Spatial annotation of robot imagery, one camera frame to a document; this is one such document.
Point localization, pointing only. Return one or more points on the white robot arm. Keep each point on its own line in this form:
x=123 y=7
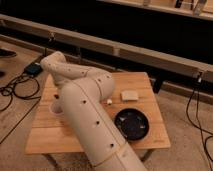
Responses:
x=81 y=90

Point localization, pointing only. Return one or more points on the white sponge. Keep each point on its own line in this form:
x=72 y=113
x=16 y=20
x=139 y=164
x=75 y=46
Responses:
x=129 y=95

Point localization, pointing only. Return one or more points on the white plastic bottle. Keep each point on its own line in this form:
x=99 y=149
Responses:
x=109 y=101

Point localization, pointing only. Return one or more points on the black round bowl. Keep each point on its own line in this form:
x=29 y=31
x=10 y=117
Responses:
x=132 y=123

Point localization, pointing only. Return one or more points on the wooden table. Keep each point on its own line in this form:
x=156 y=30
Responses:
x=51 y=134

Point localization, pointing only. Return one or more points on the black power adapter box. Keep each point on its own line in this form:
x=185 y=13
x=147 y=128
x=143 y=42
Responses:
x=33 y=69

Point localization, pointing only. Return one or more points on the long wooden ledge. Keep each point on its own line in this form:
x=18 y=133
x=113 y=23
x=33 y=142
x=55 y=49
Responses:
x=145 y=56

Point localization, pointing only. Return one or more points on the dark shoe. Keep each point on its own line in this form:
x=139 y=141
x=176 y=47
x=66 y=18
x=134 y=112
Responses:
x=7 y=53

